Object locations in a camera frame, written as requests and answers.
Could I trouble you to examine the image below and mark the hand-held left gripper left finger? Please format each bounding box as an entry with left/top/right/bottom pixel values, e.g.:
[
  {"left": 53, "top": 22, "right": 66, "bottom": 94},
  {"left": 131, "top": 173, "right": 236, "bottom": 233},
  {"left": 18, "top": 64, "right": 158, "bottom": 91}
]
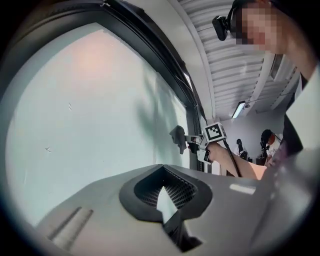
[{"left": 37, "top": 164, "right": 181, "bottom": 256}]

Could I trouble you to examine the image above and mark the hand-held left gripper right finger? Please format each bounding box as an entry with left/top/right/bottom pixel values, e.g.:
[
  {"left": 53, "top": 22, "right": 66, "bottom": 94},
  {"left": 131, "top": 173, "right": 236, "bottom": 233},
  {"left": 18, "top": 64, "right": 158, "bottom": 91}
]
[{"left": 162, "top": 149, "right": 316, "bottom": 251}]

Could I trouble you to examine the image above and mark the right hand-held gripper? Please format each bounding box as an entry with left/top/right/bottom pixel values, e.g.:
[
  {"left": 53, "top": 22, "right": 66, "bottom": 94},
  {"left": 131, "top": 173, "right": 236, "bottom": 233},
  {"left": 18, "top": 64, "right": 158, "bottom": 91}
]
[{"left": 184, "top": 122, "right": 228, "bottom": 164}]

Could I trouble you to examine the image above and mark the frosted window glass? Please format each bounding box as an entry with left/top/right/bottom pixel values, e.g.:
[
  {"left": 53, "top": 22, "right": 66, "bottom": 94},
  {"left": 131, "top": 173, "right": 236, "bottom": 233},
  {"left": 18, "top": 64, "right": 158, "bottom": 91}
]
[{"left": 4, "top": 22, "right": 191, "bottom": 226}]

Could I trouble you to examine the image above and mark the person's right forearm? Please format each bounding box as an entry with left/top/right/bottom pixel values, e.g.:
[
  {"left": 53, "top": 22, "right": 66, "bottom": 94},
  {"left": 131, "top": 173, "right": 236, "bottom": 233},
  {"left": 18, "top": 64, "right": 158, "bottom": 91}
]
[{"left": 219, "top": 147, "right": 268, "bottom": 180}]

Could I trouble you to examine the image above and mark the person's right hand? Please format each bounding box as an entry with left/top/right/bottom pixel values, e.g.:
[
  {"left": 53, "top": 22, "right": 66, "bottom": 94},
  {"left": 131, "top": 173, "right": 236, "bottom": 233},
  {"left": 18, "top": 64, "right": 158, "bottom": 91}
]
[{"left": 207, "top": 143, "right": 227, "bottom": 165}]

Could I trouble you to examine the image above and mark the fluorescent ceiling light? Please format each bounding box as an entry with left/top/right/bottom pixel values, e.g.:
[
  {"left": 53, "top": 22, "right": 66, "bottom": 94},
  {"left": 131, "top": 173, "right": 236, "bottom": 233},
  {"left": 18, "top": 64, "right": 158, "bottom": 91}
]
[{"left": 231, "top": 99, "right": 247, "bottom": 120}]

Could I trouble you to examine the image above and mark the person's black printed t-shirt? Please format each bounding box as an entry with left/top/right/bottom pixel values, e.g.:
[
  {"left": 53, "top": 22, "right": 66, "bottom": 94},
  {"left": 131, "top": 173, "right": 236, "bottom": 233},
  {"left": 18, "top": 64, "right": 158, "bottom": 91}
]
[{"left": 264, "top": 72, "right": 312, "bottom": 167}]

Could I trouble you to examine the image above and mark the person's head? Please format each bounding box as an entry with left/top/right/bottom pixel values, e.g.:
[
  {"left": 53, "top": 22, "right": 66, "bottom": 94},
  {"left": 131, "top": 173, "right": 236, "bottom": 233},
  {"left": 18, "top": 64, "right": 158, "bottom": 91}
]
[{"left": 234, "top": 0, "right": 320, "bottom": 78}]

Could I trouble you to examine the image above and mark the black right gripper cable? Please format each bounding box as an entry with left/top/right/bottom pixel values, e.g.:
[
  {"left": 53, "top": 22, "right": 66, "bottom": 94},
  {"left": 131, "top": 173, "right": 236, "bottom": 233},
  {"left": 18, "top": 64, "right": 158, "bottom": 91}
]
[{"left": 223, "top": 138, "right": 243, "bottom": 178}]

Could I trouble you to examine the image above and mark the black head-mounted camera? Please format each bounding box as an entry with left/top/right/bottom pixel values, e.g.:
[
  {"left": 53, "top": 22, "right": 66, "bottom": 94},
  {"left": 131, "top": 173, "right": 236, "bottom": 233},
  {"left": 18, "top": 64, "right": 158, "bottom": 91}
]
[{"left": 211, "top": 0, "right": 238, "bottom": 42}]

